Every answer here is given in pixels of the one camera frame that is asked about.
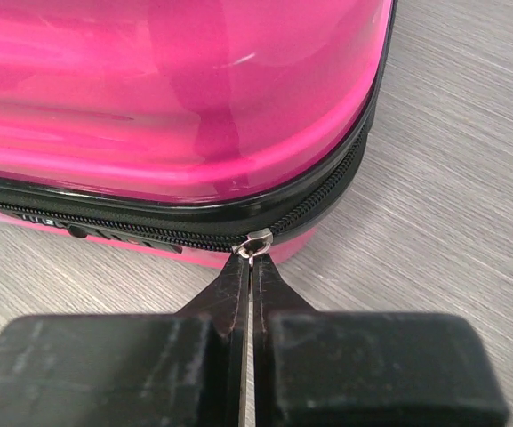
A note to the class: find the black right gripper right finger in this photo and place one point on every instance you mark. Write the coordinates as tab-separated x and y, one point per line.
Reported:
344	368

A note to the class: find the pink and teal children's suitcase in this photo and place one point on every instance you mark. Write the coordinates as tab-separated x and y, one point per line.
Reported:
181	127

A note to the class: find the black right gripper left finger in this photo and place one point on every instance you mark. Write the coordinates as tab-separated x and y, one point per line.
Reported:
186	368

